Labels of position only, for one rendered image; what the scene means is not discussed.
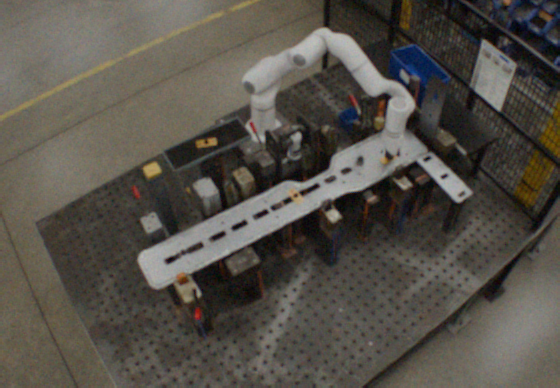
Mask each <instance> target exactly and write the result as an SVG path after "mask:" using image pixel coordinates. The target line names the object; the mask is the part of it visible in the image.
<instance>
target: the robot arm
mask: <svg viewBox="0 0 560 388"><path fill-rule="evenodd" d="M328 51H330V53H331V54H332V55H333V56H335V57H337V58H339V59H341V61H342V62H343V63H344V65H345V66H346V67H347V68H348V70H349V71H350V72H351V74H352V75H353V76H354V78H355V79H357V81H358V83H359V84H360V85H361V86H362V88H363V89H364V90H365V92H366V93H367V94H368V95H370V96H376V95H378V94H380V93H382V92H386V93H388V94H389V95H390V96H392V97H393V99H392V100H391V101H390V102H389V106H388V112H387V117H386V122H385V128H384V130H383V132H382V135H381V139H380V143H381V144H382V145H383V146H384V150H385V154H384V157H386V156H388V159H387V160H388V161H389V160H393V159H394V157H395V156H397V157H400V156H401V153H400V152H401V151H402V148H403V143H402V134H403V132H404V128H405V123H406V120H407V118H408V117H409V115H410V114H411V113H412V112H413V109H414V107H415V102H414V100H413V98H412V97H411V95H410V94H409V93H408V92H407V91H406V90H405V89H404V88H403V87H402V86H401V85H399V84H398V83H396V82H395V81H390V80H384V79H383V78H382V77H381V76H380V75H379V73H378V72H377V71H376V69H375V68H374V66H373V65H372V64H370V62H369V61H368V59H367V57H366V56H365V54H364V53H363V52H362V50H361V49H360V47H359V46H358V45H357V43H356V42H355V41H354V40H352V39H351V38H350V37H349V36H347V35H344V34H335V33H332V32H331V31H330V30H329V29H327V28H322V29H319V30H317V31H315V32H313V33H312V34H311V35H310V36H308V37H306V38H305V39H304V40H303V41H302V42H301V43H300V44H298V45H297V46H296V47H294V48H288V49H286V50H284V51H283V52H281V53H280V54H278V55H276V56H275V57H274V56H267V57H265V58H263V59H262V60H261V61H259V62H258V63H257V64H256V66H255V67H254V68H252V69H251V70H249V71H248V72H247V73H246V74H245V75H244V77H243V80H242V84H243V88H244V89H245V90H246V91H247V92H248V93H250V94H251V97H250V102H251V119H250V121H249V122H253V124H254V126H255V128H257V130H258V134H259V136H260V138H261V141H262V143H265V136H264V131H265V130H267V129H269V130H271V131H273V130H275V129H276V128H277V127H280V126H281V124H280V123H279V121H278V120H277V119H276V118H275V95H276V93H277V91H278V88H279V86H280V83H281V81H282V78H283V77H285V76H286V75H288V74H289V73H292V72H294V71H296V70H304V69H306V68H308V67H309V66H312V65H313V64H314V63H315V62H317V61H318V60H319V59H320V58H321V57H322V56H323V55H324V54H325V53H326V52H328ZM249 122H248V123H247V125H246V127H247V129H248V130H249V131H250V132H251V134H252V137H253V139H251V140H253V141H255V142H259V141H258V138H257V136H255V134H253V132H252V130H251V128H250V126H249Z"/></svg>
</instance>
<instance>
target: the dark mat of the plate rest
mask: <svg viewBox="0 0 560 388"><path fill-rule="evenodd" d="M247 136H250V134H249V132H248V131H247V130H246V129H245V127H244V126H243V125H242V123H241V122H240V121H239V120H237V118H235V120H233V121H231V122H228V123H226V124H224V125H221V126H218V127H216V128H214V129H211V130H209V131H207V132H204V134H202V135H200V136H197V137H194V138H192V139H190V140H187V141H185V142H183V143H180V144H178V145H176V146H174V147H171V149H169V150H167V151H164V154H165V156H166V157H167V159H168V160H170V161H169V162H171V164H172V165H173V167H174V169H175V171H176V170H178V169H179V168H180V167H183V166H185V165H187V164H189V163H192V162H194V161H196V160H198V159H200V158H204V157H206V156H208V155H210V154H212V152H215V151H217V150H219V149H221V148H224V147H227V146H229V145H231V144H233V143H235V142H238V141H241V140H243V139H245V137H247ZM214 138H215V139H216V145H212V146H206V147H197V144H196V141H202V140H208V139H214Z"/></svg>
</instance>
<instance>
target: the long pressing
mask: <svg viewBox="0 0 560 388"><path fill-rule="evenodd" d="M382 132H383V131H382ZM382 132H380V133H378V134H376V135H374V136H372V137H370V138H368V139H366V140H364V141H362V142H359V143H357V144H355V145H353V146H351V147H349V148H347V149H345V150H343V151H340V152H338V154H336V153H335V155H334V156H333V157H332V158H331V162H330V167H329V169H328V171H327V172H325V173H323V174H321V175H318V176H316V177H314V178H312V179H310V180H308V181H306V182H295V181H284V182H282V183H280V184H278V185H276V187H274V188H271V189H269V190H267V191H265V192H263V193H261V194H259V195H256V196H254V197H252V198H250V199H248V200H246V202H245V201H244V203H242V204H239V205H237V206H235V207H233V208H231V209H229V210H227V211H225V212H223V213H220V214H218V215H216V216H214V217H212V218H210V219H207V220H205V221H203V222H201V224H199V225H196V226H194V227H192V228H190V229H188V230H186V231H184V232H182V233H180V234H178V235H176V236H174V237H172V238H170V239H168V240H166V241H164V242H162V243H160V244H158V245H156V246H154V247H152V248H150V249H148V250H146V251H144V252H142V253H141V254H139V255H138V257H139V260H138V261H139V265H140V267H141V269H142V271H143V273H144V275H145V277H146V279H147V281H148V283H149V285H150V287H152V288H153V289H163V288H165V287H167V286H169V285H170V284H172V283H174V282H176V281H177V279H176V275H177V274H179V273H181V272H185V274H186V276H187V275H189V274H191V273H193V272H195V271H197V270H199V269H201V268H203V267H205V266H207V265H208V264H211V263H213V262H215V261H217V260H219V259H221V258H223V257H225V256H227V255H229V254H230V253H232V252H234V251H237V250H239V249H241V248H243V247H245V246H247V245H249V244H250V243H252V242H254V241H257V240H259V239H261V238H263V237H265V236H267V234H269V233H270V232H273V231H275V230H277V229H279V228H281V227H283V226H285V225H287V224H290V223H292V222H293V221H295V220H297V219H299V218H301V216H303V215H306V214H308V213H310V212H312V211H313V210H315V209H317V208H319V207H321V206H322V203H323V200H324V199H325V198H327V197H330V198H331V199H332V200H333V199H335V198H338V197H340V196H342V195H344V194H346V193H350V192H359V191H363V190H365V189H367V188H369V186H371V185H373V184H375V183H376V182H378V181H380V180H382V179H384V178H386V177H389V176H391V175H392V173H393V171H394V167H395V166H396V165H398V164H399V163H402V164H403V165H404V166H405V168H406V166H408V165H410V164H411V163H413V162H415V161H417V159H418V158H420V157H422V156H424V155H425V154H427V149H426V147H425V146H424V145H423V144H421V143H420V142H419V141H418V139H417V138H416V137H415V136H414V135H413V134H412V133H411V132H410V131H408V130H407V129H406V128H404V132H403V134H402V143H403V148H402V151H401V152H400V153H401V156H400V157H398V158H397V159H395V160H393V161H391V162H388V163H386V164H383V163H382V162H381V161H380V160H379V159H380V158H382V157H384V154H385V150H384V146H383V145H382V144H381V143H380V139H381V135H382ZM381 150H383V153H382V154H381V153H380V152H381ZM406 154H408V155H406ZM359 156H363V157H364V165H363V166H359V165H356V161H357V157H359ZM347 167H350V168H351V171H352V172H350V173H348V174H346V175H343V174H342V173H341V171H343V169H345V168H347ZM359 174H361V175H359ZM332 175H333V176H334V177H335V178H337V179H335V180H333V181H332V182H330V183H326V182H325V181H324V179H326V178H328V177H330V176H332ZM343 181H345V183H344V182H343ZM315 183H318V185H320V187H321V188H320V189H317V190H315V191H313V192H311V193H309V194H307V195H305V196H302V198H304V199H305V202H304V203H301V204H299V205H296V203H295V202H292V203H290V204H289V205H286V206H284V207H282V208H280V209H278V210H276V211H273V210H271V209H270V207H271V206H274V205H276V204H277V203H279V202H281V200H283V199H285V198H287V197H291V196H290V195H289V193H287V191H289V190H291V189H293V188H295V189H296V191H297V192H300V191H302V190H305V189H307V188H309V187H311V185H313V184H315ZM265 200H266V202H265ZM265 209H267V210H268V211H269V214H267V215H265V216H263V218H261V219H259V220H257V221H254V220H253V217H252V215H254V214H257V213H259V212H261V211H263V210H265ZM276 216H278V218H276ZM244 220H245V221H247V223H248V225H246V226H244V227H243V228H241V229H238V230H236V231H232V229H231V226H233V225H235V224H237V223H240V222H242V221H244ZM223 222H224V224H222V223H223ZM221 231H225V233H226V236H224V237H222V238H220V239H217V240H215V242H214V241H213V243H210V240H209V237H210V236H212V235H214V234H216V233H218V232H221ZM199 242H202V243H203V245H204V247H203V248H201V249H200V250H198V251H196V252H194V253H192V254H188V252H187V249H186V248H189V247H191V246H193V245H195V244H197V243H199ZM178 244H179V245H178ZM180 249H184V250H186V252H187V255H185V256H182V255H181V254H180ZM176 253H179V255H180V256H181V257H182V258H181V259H180V260H178V261H176V262H174V263H172V264H171V263H170V264H168V265H167V264H165V263H164V259H166V258H168V257H170V256H172V255H174V254H176ZM188 262H189V263H188Z"/></svg>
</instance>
